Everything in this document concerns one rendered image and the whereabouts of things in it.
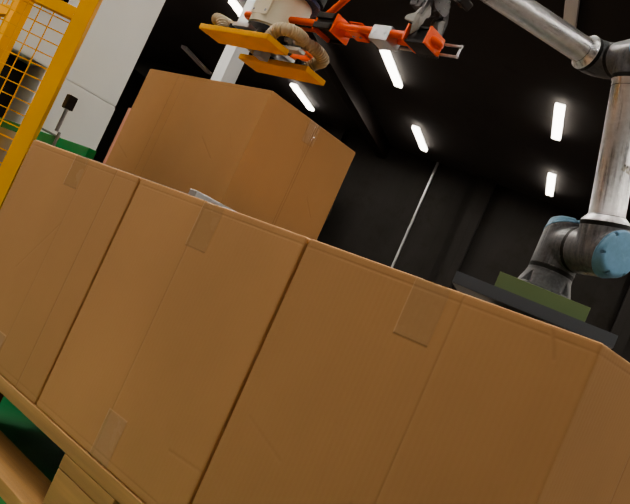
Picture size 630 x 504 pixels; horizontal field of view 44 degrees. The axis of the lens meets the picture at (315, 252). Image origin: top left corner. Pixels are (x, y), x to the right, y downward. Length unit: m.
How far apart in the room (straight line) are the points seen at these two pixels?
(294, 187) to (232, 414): 1.31
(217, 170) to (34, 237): 0.76
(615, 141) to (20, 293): 1.78
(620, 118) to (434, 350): 1.80
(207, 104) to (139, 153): 0.29
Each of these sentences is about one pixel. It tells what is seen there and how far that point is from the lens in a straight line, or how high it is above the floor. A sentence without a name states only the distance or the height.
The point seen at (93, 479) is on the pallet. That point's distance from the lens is 1.16.
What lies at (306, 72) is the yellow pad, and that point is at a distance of 2.46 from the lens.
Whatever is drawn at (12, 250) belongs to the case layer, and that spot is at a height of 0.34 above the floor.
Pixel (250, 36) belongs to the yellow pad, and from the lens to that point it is 2.39.
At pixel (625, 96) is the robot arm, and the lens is 2.56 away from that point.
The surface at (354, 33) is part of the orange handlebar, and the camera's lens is 2.30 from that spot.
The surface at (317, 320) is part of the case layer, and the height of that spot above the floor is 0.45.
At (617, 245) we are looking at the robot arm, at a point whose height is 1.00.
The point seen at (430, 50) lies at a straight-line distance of 2.13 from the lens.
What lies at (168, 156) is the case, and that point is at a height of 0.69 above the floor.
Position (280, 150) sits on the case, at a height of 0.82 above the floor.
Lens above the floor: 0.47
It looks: 4 degrees up
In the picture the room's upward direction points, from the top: 24 degrees clockwise
